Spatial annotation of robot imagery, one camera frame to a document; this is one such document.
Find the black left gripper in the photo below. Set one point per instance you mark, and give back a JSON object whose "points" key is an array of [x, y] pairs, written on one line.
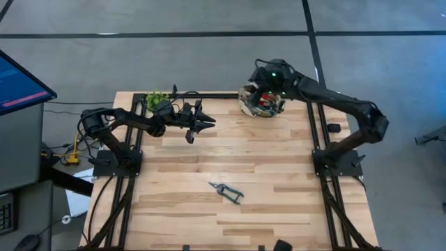
{"points": [[186, 116]]}

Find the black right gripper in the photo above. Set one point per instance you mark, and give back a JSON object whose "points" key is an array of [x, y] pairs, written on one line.
{"points": [[277, 91]]}

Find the red black gardening glove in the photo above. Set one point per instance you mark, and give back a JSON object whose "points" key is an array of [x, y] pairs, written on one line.
{"points": [[269, 103]]}

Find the beige green-trimmed gardening bag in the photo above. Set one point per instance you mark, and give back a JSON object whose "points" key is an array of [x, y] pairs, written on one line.
{"points": [[247, 109]]}

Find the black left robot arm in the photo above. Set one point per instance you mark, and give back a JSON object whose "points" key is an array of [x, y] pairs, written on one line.
{"points": [[136, 120]]}

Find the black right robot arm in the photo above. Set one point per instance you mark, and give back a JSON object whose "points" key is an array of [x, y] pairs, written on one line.
{"points": [[331, 96]]}

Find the small green potted plant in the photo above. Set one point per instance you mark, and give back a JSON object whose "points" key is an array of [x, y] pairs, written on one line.
{"points": [[153, 99]]}

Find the small black oval object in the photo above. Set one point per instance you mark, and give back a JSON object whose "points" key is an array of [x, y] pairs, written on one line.
{"points": [[334, 127]]}

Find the yellow power strip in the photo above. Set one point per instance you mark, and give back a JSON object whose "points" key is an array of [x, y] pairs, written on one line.
{"points": [[73, 159]]}

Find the black block object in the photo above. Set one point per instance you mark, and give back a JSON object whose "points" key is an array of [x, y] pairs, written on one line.
{"points": [[282, 245]]}

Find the black desk strut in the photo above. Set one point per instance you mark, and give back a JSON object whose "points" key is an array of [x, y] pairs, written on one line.
{"points": [[66, 181]]}

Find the white paper sheet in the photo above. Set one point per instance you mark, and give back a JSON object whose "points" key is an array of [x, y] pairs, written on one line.
{"points": [[78, 205]]}

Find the white round plug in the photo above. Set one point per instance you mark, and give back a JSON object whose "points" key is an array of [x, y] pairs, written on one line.
{"points": [[66, 219]]}

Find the black stand leg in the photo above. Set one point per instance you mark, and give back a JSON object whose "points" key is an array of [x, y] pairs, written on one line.
{"points": [[426, 139]]}

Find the grey computer cabinet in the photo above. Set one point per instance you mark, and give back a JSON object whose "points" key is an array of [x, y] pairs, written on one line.
{"points": [[21, 150]]}

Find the blue-screen computer monitor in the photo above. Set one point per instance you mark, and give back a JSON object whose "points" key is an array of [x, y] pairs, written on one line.
{"points": [[21, 83]]}

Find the black computer mouse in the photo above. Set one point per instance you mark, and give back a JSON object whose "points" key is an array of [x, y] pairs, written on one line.
{"points": [[26, 244]]}

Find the backlit black keyboard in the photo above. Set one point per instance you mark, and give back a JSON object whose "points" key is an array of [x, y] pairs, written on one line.
{"points": [[6, 216]]}

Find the black aluminium table frame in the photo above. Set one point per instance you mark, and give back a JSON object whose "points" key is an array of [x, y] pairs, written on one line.
{"points": [[223, 95]]}

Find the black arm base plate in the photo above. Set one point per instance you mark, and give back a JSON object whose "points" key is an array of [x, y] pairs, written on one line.
{"points": [[348, 170], [104, 169]]}

